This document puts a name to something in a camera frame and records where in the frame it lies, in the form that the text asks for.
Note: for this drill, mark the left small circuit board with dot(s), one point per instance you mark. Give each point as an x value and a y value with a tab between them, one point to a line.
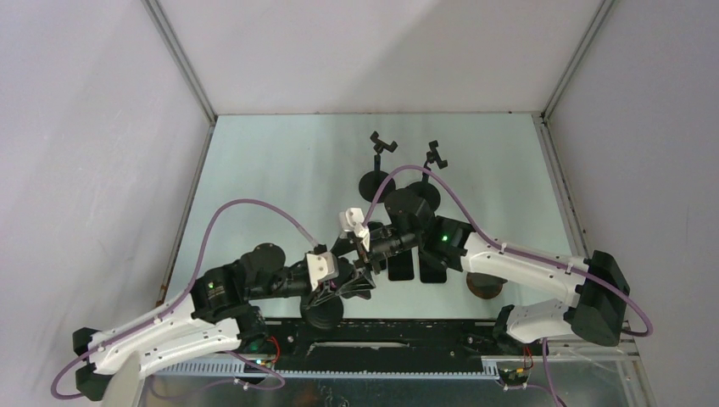
255	367

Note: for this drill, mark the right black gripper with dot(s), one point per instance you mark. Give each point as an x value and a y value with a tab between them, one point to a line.
373	261

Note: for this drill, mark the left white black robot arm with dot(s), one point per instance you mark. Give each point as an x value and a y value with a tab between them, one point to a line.
216	313

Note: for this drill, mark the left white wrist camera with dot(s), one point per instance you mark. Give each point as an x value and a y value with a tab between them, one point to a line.
322	266

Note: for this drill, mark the brown base phone stand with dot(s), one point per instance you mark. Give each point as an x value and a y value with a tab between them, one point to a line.
484	286

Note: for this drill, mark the right small circuit board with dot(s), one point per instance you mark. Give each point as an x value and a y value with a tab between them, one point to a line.
514	378

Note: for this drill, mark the black front mounting rail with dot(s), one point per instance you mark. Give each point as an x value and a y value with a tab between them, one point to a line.
393	347

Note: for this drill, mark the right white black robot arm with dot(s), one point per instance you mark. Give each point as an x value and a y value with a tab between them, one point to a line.
589	296

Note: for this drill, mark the small circuit board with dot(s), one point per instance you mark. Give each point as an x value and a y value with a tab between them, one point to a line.
514	378
255	367

